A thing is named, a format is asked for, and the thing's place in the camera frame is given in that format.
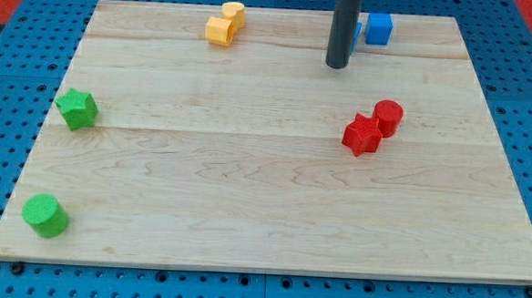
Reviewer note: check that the red star block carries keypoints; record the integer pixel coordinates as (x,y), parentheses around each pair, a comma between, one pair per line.
(362,135)

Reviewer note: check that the green star block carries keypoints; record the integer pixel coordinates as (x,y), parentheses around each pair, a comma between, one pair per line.
(78,109)

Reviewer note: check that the light wooden board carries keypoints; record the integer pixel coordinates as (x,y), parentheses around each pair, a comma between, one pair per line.
(213,158)

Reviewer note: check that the yellow hexagon block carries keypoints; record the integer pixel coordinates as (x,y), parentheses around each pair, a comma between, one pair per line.
(219,31)

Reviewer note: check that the red cylinder block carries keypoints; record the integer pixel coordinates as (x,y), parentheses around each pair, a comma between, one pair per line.
(389,115)

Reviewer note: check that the yellow heart block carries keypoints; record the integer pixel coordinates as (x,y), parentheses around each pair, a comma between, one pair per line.
(235,12)

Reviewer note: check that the blue block behind rod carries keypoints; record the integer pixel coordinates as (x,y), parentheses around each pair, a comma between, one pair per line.
(356,33)

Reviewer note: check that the blue cube block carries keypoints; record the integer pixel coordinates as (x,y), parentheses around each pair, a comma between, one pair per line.
(378,29)

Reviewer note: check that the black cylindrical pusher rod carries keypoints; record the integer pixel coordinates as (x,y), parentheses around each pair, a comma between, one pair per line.
(344,21)

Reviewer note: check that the green cylinder block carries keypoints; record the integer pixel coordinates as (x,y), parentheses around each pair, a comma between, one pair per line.
(44,214)

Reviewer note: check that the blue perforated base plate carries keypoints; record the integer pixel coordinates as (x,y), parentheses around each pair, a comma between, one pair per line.
(38,39)

